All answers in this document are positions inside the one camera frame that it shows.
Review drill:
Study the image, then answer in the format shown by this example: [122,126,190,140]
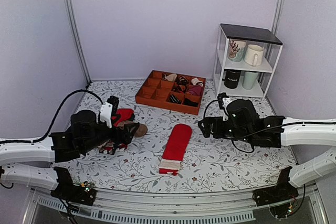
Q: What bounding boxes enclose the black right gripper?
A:
[199,116,254,144]

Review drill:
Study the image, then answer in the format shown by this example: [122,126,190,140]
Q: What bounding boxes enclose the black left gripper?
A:
[81,114,140,154]

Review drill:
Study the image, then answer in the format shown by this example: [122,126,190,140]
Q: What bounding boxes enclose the red santa sock pair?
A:
[159,124,192,176]

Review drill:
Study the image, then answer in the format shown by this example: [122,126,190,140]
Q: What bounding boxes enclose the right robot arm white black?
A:
[198,98,335,201]

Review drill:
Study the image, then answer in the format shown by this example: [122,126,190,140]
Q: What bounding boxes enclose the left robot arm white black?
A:
[1,110,140,200]

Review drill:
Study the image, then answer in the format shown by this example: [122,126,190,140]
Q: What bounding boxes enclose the purple socks in tray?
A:
[186,85,203,96]

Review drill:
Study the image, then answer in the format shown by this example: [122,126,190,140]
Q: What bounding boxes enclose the white brown socks in tray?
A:
[191,77,204,87]

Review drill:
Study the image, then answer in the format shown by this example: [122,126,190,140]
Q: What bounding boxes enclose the black striped socks in tray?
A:
[169,94,184,104]

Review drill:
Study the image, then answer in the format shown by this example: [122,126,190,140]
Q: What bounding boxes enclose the brown patterned socks in tray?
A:
[172,76,189,93]

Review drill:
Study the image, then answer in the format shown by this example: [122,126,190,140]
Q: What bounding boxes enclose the beige rolled socks in tray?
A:
[162,73,177,82]

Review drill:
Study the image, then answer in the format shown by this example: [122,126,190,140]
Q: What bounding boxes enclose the dark green patterned sock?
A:
[98,141,128,155]

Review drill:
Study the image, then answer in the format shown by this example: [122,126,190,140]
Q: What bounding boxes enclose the red sock in pile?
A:
[111,109,135,126]

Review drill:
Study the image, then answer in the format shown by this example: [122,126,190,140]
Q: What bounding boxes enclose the black mug with text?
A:
[224,69,241,89]

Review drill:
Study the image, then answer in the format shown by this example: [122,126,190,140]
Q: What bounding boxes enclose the floral table cloth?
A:
[61,80,296,194]

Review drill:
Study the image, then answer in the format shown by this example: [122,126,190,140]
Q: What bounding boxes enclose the pale green mug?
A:
[242,71,259,90]

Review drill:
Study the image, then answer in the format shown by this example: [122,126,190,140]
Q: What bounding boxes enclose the orange divided organizer tray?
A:
[135,70,206,115]

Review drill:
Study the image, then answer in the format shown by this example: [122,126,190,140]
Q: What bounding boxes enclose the white shelf rack black top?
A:
[213,24,283,99]

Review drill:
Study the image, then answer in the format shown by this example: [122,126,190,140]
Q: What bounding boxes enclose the cream white mug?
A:
[244,44,264,67]

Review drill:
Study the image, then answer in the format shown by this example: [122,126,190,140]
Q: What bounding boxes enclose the floral patterned mug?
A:
[228,39,246,62]

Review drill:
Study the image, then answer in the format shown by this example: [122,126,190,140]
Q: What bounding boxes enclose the aluminium front table rail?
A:
[23,184,331,223]

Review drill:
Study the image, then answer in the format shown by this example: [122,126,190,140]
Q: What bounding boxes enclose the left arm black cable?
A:
[0,89,104,145]

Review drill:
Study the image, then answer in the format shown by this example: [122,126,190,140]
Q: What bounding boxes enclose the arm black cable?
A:
[0,89,104,145]
[203,99,336,153]

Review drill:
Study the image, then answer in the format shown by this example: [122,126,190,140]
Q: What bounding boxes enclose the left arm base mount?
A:
[50,167,97,206]

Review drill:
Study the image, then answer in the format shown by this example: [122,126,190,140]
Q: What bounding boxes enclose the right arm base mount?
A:
[252,166,299,206]

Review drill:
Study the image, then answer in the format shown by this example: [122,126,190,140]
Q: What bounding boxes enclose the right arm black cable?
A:
[203,99,336,153]

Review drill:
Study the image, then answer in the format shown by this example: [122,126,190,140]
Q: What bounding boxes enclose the right aluminium frame post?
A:
[271,0,285,35]

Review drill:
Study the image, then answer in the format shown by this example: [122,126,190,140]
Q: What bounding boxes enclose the aluminium frame post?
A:
[64,0,92,85]
[271,0,285,35]

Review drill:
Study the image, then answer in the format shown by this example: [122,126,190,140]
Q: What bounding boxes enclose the left aluminium frame post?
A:
[64,0,92,85]

